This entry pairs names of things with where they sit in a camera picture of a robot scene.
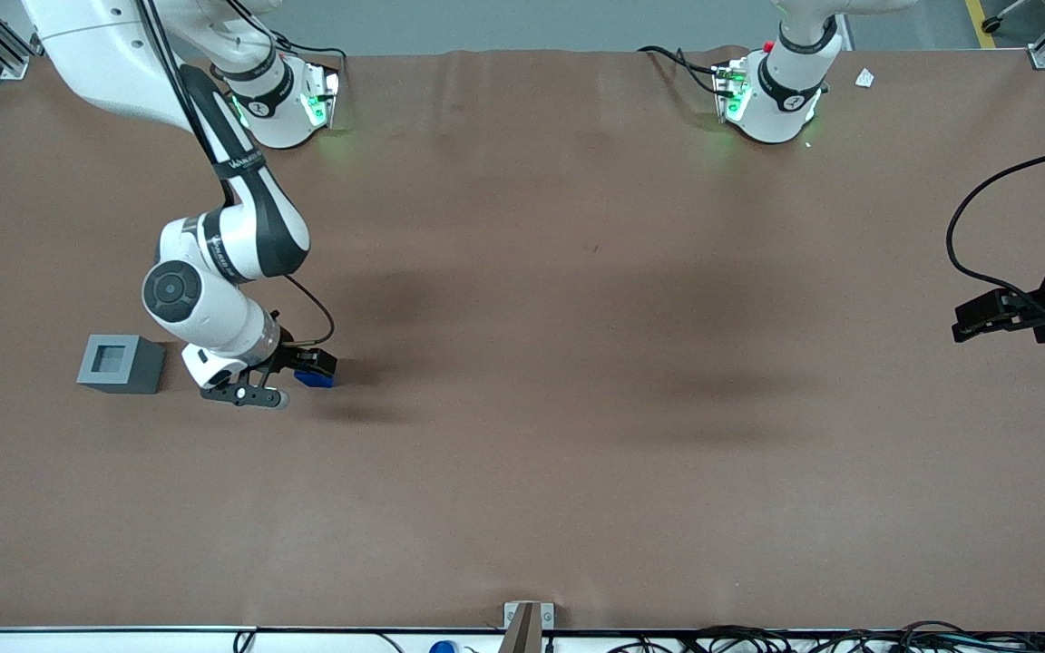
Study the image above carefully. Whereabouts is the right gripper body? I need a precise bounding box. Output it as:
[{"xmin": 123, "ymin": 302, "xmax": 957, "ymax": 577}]
[{"xmin": 181, "ymin": 340, "xmax": 298, "ymax": 389}]

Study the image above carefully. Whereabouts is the gray square base block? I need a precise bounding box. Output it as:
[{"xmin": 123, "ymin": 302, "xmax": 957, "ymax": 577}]
[{"xmin": 77, "ymin": 335, "xmax": 166, "ymax": 395}]

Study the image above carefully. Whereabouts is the black caster wheel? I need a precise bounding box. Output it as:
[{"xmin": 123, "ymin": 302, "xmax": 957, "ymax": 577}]
[{"xmin": 981, "ymin": 0, "xmax": 1031, "ymax": 35}]

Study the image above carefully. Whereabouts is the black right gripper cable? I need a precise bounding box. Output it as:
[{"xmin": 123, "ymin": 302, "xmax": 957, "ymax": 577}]
[{"xmin": 132, "ymin": 0, "xmax": 337, "ymax": 347}]

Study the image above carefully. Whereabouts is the long black left gripper cable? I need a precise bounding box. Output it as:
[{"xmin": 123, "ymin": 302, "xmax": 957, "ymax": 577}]
[{"xmin": 945, "ymin": 143, "xmax": 1045, "ymax": 300}]

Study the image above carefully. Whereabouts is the black right arm base cable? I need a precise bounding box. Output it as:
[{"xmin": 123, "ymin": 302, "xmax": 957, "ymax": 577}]
[{"xmin": 228, "ymin": 0, "xmax": 347, "ymax": 92}]

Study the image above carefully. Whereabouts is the black arm base cable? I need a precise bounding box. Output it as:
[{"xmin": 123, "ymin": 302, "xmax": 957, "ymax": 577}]
[
  {"xmin": 638, "ymin": 45, "xmax": 725, "ymax": 97},
  {"xmin": 228, "ymin": 0, "xmax": 347, "ymax": 92}
]

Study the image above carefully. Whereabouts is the brown camera post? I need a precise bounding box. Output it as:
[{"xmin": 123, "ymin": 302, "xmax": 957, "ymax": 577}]
[{"xmin": 497, "ymin": 603, "xmax": 543, "ymax": 653}]

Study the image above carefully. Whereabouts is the gray metal bracket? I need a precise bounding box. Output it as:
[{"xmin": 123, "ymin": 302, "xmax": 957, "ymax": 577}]
[{"xmin": 503, "ymin": 601, "xmax": 555, "ymax": 631}]

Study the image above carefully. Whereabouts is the black cable tangle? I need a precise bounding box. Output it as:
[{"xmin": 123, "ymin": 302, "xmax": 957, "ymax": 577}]
[{"xmin": 609, "ymin": 621, "xmax": 1045, "ymax": 653}]

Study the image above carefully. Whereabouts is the black left arm base cable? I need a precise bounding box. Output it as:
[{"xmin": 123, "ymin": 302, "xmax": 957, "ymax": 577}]
[{"xmin": 638, "ymin": 45, "xmax": 725, "ymax": 97}]

